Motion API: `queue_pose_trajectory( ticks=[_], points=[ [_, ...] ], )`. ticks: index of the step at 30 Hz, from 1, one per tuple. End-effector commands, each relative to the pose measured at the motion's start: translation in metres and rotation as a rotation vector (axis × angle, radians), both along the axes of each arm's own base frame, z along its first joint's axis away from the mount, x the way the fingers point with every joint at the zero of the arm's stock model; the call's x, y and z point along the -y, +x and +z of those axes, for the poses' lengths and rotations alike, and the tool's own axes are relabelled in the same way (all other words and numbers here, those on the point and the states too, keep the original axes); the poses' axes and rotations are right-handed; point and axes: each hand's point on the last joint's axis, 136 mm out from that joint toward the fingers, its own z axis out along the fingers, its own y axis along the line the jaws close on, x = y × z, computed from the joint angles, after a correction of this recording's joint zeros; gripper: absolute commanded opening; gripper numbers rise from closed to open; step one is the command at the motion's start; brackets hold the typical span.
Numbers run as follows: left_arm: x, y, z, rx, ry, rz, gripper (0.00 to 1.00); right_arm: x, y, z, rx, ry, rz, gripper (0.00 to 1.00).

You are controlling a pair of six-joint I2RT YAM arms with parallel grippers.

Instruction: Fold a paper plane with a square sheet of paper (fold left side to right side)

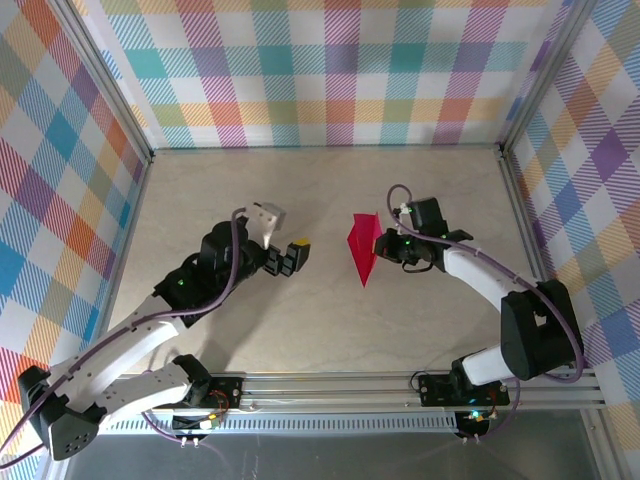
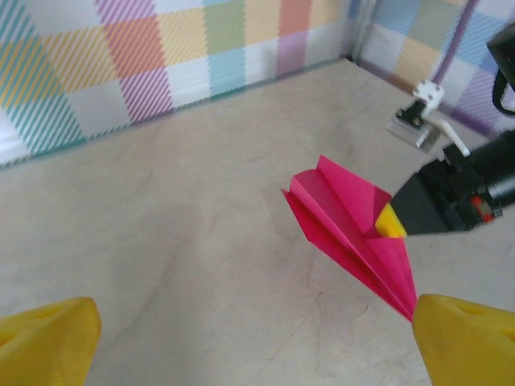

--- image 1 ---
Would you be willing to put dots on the grey metal panel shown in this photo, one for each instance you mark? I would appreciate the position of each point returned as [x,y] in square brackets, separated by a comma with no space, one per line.
[350,460]

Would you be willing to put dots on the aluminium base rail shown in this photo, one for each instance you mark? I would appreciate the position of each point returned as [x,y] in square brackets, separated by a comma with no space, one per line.
[325,390]

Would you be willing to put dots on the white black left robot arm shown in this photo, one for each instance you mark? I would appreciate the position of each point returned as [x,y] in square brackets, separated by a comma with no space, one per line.
[125,345]

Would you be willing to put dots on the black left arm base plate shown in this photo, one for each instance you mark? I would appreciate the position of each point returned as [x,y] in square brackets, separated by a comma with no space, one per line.
[232,387]

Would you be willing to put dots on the aluminium table back rail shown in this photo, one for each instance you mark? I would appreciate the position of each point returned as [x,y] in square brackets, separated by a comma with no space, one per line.
[325,146]

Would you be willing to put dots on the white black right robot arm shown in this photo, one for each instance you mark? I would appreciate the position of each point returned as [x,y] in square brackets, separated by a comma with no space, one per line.
[480,280]

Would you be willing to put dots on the short aluminium frame post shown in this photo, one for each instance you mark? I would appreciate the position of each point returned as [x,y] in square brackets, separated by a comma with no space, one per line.
[597,450]

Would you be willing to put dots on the aluminium table side rail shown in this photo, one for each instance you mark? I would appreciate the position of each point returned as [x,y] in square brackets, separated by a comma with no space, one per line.
[121,265]
[520,200]

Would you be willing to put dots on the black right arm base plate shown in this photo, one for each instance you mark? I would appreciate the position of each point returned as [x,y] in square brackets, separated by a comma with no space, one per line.
[432,390]

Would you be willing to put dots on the pink paper sheet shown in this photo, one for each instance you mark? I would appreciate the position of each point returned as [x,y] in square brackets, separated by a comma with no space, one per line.
[362,250]

